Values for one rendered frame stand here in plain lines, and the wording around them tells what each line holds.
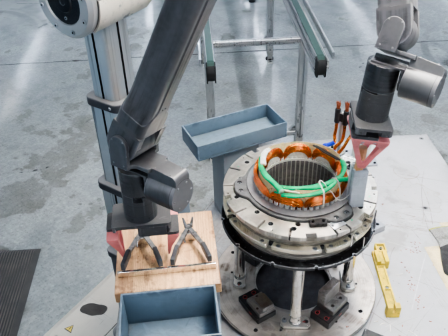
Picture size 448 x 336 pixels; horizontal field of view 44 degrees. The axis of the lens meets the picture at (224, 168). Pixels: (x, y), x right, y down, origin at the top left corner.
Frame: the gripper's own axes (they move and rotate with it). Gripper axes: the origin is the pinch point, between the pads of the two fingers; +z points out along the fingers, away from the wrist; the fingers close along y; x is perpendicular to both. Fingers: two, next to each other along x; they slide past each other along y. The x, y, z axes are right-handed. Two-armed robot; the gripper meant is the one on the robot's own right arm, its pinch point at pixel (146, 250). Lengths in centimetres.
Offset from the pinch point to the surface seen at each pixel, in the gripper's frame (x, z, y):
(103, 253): 113, 107, -30
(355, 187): 5.0, -6.5, 40.8
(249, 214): 6.1, -1.2, 20.2
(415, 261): 18, 30, 65
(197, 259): -1.5, 2.0, 9.3
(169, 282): -6.4, 2.2, 3.8
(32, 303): 88, 108, -58
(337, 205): 5.3, -2.3, 37.6
